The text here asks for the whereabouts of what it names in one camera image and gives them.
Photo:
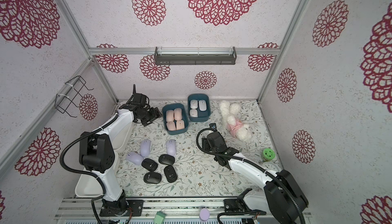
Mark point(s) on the white alarm clock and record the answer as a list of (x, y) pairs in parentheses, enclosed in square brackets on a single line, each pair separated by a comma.
[(271, 166)]

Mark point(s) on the white mouse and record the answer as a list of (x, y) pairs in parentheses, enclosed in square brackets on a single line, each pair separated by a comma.
[(194, 104), (202, 105), (193, 113)]

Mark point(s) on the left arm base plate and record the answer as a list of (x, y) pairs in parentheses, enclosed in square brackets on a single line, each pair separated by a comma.
[(134, 208)]

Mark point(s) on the teal storage box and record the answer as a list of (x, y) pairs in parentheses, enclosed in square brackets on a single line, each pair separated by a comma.
[(198, 107), (184, 114)]

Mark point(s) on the black mouse lower right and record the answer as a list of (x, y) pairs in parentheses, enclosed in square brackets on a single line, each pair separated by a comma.
[(170, 174)]

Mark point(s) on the black mouse upper right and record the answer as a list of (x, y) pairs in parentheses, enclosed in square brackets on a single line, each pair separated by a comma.
[(166, 159)]

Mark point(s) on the black mouse upper left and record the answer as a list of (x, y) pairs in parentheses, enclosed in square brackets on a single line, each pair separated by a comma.
[(149, 164)]

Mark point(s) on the purple mouse centre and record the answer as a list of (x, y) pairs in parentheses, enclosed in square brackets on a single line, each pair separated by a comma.
[(171, 147)]

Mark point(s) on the black mouse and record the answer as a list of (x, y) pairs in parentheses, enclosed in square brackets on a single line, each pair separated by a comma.
[(170, 174), (166, 159), (149, 164), (152, 178)]

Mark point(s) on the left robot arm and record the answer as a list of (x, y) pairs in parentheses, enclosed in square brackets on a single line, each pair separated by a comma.
[(97, 155)]

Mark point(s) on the black wire wall rack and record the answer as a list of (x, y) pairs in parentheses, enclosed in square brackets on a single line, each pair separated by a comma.
[(66, 99)]

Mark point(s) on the black mouse lower left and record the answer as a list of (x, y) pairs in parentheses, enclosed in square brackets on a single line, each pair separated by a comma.
[(152, 178)]

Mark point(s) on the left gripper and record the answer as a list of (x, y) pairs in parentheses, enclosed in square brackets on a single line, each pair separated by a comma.
[(156, 113)]

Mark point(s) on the purple mouse lower left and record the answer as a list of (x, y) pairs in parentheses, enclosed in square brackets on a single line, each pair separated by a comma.
[(134, 158)]

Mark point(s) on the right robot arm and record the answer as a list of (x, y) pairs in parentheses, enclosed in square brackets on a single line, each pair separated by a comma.
[(281, 195)]

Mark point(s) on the green round toy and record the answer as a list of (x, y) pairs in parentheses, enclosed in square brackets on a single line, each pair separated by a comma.
[(268, 154)]

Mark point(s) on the white tray front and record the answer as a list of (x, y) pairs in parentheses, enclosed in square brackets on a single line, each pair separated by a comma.
[(89, 186)]

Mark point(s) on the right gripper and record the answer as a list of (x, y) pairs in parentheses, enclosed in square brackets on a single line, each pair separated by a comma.
[(211, 134)]

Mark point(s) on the purple mouse upright left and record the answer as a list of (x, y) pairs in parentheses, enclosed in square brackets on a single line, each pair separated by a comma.
[(145, 147)]

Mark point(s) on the purple round cap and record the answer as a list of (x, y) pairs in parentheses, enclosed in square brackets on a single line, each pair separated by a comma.
[(204, 214)]

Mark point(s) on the white tray rear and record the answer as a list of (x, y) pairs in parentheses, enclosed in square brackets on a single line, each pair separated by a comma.
[(122, 129)]

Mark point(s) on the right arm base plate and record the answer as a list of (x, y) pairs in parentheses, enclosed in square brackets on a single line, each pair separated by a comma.
[(238, 207)]

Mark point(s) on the white plush toy pink dress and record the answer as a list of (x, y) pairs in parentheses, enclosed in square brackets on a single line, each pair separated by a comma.
[(237, 128)]

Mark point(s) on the dark wall shelf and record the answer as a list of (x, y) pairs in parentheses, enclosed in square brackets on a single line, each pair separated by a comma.
[(195, 56)]

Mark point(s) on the green connector block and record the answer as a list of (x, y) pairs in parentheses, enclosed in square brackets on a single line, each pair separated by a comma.
[(159, 218)]

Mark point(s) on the white tray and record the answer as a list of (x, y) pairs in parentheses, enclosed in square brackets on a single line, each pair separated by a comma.
[(89, 186), (122, 129)]

